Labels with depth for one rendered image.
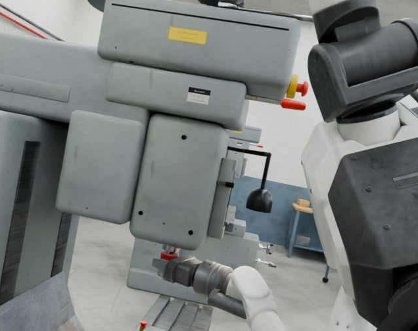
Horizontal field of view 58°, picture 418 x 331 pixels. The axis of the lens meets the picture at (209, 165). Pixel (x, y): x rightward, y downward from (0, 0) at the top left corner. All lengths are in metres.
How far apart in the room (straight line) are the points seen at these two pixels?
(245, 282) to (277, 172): 6.64
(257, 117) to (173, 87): 6.65
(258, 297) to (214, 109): 0.43
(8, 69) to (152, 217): 0.52
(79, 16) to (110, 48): 7.97
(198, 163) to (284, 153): 6.63
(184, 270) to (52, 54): 0.63
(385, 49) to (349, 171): 0.18
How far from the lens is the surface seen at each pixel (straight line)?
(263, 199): 1.04
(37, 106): 1.05
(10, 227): 1.04
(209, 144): 0.90
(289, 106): 0.89
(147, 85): 0.92
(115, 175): 0.93
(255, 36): 0.90
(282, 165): 7.50
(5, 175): 0.98
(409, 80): 0.60
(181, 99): 0.90
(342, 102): 0.56
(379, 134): 0.61
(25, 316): 1.19
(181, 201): 0.91
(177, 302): 1.65
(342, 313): 0.79
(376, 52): 0.60
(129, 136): 0.92
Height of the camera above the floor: 1.56
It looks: 2 degrees down
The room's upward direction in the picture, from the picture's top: 11 degrees clockwise
